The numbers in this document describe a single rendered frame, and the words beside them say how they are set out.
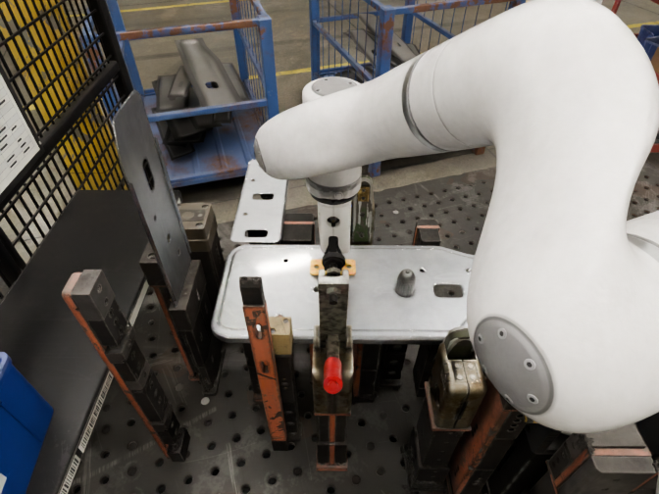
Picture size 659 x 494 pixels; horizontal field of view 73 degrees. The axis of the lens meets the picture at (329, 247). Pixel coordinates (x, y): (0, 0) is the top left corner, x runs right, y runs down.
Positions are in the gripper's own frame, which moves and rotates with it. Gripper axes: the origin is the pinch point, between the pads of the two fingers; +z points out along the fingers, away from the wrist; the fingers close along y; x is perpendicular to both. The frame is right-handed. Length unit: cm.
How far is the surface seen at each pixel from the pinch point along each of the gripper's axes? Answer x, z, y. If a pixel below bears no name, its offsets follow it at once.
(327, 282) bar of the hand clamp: 0.7, -18.3, -22.2
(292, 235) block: 8.3, 5.0, 11.1
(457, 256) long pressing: -23.6, 3.1, 3.5
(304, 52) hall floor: 27, 103, 369
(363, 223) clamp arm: -5.9, 0.5, 9.6
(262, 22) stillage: 32, 9, 156
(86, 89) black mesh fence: 56, -13, 40
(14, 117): 54, -20, 13
